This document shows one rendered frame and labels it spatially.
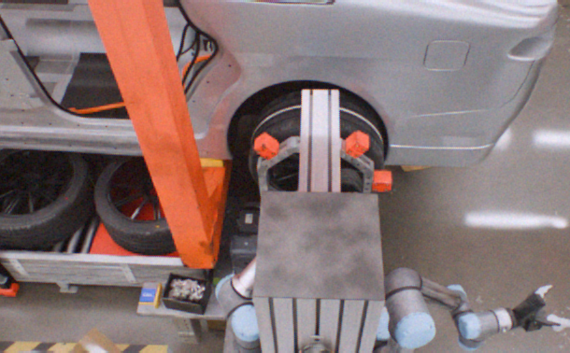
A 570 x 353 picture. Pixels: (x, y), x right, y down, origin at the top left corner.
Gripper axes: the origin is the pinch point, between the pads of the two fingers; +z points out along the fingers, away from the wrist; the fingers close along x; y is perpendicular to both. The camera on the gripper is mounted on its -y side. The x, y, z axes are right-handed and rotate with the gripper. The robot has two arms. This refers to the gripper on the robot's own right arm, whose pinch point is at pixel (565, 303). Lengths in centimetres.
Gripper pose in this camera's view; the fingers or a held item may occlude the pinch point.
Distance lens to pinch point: 212.6
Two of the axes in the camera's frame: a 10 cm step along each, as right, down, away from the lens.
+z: 9.8, -1.8, 1.0
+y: 0.6, 7.0, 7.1
